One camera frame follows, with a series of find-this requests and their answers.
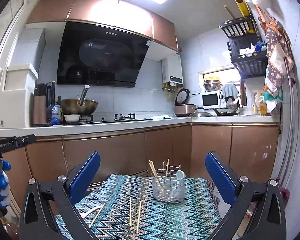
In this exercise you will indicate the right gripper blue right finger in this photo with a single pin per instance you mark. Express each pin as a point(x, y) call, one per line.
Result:
point(268, 220)

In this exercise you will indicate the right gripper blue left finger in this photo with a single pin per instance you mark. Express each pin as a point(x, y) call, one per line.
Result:
point(37, 220)

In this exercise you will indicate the wooden chopstick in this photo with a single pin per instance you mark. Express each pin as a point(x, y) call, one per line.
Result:
point(94, 219)
point(139, 215)
point(130, 212)

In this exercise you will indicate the dark red stool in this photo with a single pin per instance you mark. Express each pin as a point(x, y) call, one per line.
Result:
point(285, 195)

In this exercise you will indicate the white ceramic spoon on mat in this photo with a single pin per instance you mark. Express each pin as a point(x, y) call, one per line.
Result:
point(85, 214)

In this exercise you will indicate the white storage box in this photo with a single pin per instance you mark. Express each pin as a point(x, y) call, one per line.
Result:
point(17, 84)

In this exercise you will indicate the blue label bottle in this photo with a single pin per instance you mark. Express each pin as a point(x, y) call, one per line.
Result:
point(56, 114)

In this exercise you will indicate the zigzag patterned table mat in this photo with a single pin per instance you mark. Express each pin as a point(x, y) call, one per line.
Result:
point(194, 218)

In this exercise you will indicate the black gas stove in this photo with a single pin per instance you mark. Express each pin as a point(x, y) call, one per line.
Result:
point(89, 120)

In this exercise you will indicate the white bowl on stove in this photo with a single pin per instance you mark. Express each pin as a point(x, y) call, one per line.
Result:
point(72, 118)

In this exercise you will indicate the white ceramic spoon in holder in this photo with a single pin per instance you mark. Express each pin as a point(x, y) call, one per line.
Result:
point(180, 175)

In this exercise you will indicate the yellow bottle on counter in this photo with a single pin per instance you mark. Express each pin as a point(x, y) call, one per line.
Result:
point(261, 105)

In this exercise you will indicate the chopsticks pair in holder left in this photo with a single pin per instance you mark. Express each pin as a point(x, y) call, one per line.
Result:
point(154, 172)

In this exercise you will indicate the metal pot lid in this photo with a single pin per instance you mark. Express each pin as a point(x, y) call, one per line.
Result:
point(199, 112)

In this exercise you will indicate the white microwave oven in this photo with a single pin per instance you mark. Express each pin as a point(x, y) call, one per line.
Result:
point(211, 100)

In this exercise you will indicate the brown rice cooker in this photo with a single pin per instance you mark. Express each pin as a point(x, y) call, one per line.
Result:
point(181, 106)

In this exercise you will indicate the black range hood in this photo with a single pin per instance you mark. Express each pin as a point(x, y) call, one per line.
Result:
point(99, 56)

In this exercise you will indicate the steel pot on microwave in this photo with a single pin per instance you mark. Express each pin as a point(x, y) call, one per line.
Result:
point(212, 84)

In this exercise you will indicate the brown patterned hanging apron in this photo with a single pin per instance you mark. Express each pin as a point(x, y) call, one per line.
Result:
point(279, 53)

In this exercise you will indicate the white water heater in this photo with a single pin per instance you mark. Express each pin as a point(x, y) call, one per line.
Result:
point(172, 70)

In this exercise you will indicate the yellow foil roll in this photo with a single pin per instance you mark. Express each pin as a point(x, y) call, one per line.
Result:
point(245, 12)

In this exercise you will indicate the bronze wok with handle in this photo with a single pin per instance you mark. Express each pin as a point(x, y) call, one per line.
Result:
point(80, 105)

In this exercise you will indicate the metal wire utensil holder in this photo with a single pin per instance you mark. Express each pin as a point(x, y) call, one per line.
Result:
point(166, 192)

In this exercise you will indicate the black wall storage rack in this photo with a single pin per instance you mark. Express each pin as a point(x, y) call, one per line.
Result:
point(243, 38)

